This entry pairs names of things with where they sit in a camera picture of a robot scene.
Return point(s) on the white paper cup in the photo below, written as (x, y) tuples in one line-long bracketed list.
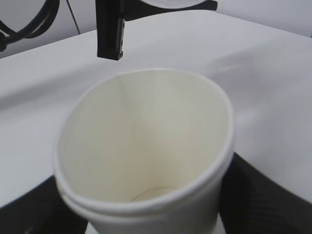
[(144, 152)]

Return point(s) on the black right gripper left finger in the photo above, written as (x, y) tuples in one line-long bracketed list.
[(41, 211)]

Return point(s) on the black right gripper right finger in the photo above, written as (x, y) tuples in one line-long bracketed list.
[(251, 203)]

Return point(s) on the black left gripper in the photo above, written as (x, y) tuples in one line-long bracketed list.
[(111, 15)]

